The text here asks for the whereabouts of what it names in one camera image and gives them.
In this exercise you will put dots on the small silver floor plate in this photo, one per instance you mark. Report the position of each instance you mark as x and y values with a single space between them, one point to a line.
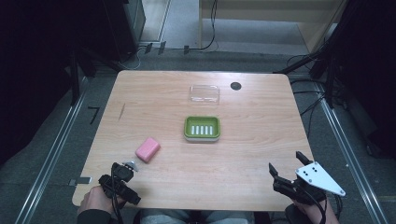
81 180

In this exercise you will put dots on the pink soap bar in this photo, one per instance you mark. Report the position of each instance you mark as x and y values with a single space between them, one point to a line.
148 149

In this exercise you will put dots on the clear plastic lid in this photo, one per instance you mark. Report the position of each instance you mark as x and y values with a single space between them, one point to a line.
204 94

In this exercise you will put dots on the person's left hand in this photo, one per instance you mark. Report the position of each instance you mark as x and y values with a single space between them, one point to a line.
93 199

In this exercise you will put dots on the dark cabinet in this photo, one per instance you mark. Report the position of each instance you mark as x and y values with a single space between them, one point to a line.
124 25

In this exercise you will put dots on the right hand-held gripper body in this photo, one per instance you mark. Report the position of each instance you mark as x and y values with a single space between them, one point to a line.
311 182

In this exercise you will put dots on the black stand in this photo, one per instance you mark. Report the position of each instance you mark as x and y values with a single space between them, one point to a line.
74 74
323 62

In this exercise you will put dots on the black round table cap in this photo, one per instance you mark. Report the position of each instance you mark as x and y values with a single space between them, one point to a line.
235 86

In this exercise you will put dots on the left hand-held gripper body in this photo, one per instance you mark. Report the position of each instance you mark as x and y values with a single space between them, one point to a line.
122 186

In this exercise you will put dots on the green soap dish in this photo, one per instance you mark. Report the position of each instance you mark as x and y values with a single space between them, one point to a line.
202 129

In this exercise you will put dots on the light wooden cabinet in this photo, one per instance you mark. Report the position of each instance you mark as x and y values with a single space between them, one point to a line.
274 18

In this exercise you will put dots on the metal floor rail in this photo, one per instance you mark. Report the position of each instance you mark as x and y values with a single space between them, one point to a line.
351 158
49 155

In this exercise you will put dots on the person's right hand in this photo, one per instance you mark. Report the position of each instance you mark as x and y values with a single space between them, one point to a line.
306 209

